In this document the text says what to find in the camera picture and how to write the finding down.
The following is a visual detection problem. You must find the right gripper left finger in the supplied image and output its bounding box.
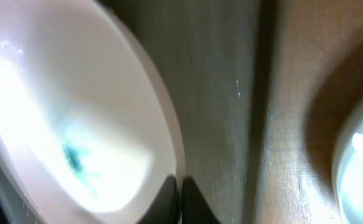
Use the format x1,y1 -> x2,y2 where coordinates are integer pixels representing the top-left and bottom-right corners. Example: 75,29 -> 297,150
138,175 -> 179,224

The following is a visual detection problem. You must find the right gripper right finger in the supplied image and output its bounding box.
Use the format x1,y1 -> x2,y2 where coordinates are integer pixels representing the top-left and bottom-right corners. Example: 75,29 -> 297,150
181,176 -> 220,224

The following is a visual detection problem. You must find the white plate top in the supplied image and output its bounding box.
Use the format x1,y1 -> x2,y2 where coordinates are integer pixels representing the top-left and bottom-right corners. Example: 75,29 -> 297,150
0,1 -> 185,223

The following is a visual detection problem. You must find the white plate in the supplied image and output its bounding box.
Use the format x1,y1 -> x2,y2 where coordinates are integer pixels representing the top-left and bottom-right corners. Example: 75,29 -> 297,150
0,1 -> 185,223
332,99 -> 363,223

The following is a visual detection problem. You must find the large brown serving tray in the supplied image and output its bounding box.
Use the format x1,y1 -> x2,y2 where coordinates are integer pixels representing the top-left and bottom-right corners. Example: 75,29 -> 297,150
104,0 -> 278,223

